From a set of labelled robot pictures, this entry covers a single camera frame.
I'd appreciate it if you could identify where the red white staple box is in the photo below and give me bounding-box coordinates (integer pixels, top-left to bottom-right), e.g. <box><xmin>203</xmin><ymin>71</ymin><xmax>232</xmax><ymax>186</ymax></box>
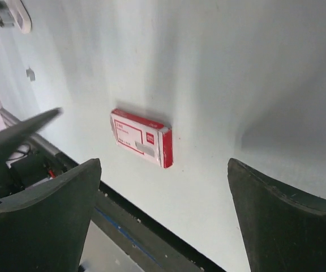
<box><xmin>110</xmin><ymin>108</ymin><xmax>173</xmax><ymax>168</ymax></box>

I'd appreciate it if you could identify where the small staple strip piece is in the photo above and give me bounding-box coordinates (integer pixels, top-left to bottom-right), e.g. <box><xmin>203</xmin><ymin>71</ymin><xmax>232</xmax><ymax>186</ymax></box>
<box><xmin>25</xmin><ymin>67</ymin><xmax>36</xmax><ymax>82</ymax></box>

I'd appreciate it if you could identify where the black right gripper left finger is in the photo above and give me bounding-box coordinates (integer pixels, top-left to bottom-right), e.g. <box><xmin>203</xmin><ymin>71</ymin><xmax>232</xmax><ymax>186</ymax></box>
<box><xmin>0</xmin><ymin>159</ymin><xmax>101</xmax><ymax>271</ymax></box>

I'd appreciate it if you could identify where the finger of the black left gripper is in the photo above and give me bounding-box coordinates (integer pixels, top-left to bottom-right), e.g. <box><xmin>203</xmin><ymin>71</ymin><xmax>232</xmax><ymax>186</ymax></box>
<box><xmin>0</xmin><ymin>107</ymin><xmax>64</xmax><ymax>171</ymax></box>

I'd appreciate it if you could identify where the aluminium frame rail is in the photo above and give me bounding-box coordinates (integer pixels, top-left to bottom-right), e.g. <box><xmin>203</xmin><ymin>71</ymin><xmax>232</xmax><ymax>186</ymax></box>
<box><xmin>0</xmin><ymin>108</ymin><xmax>62</xmax><ymax>156</ymax></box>

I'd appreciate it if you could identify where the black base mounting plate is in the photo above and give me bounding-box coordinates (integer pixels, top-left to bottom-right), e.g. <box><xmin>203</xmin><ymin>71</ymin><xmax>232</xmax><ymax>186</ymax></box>
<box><xmin>7</xmin><ymin>135</ymin><xmax>226</xmax><ymax>272</ymax></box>

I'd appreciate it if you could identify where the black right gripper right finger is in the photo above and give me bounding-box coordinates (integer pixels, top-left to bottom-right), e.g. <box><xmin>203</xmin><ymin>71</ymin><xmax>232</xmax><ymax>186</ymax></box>
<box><xmin>228</xmin><ymin>158</ymin><xmax>326</xmax><ymax>271</ymax></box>

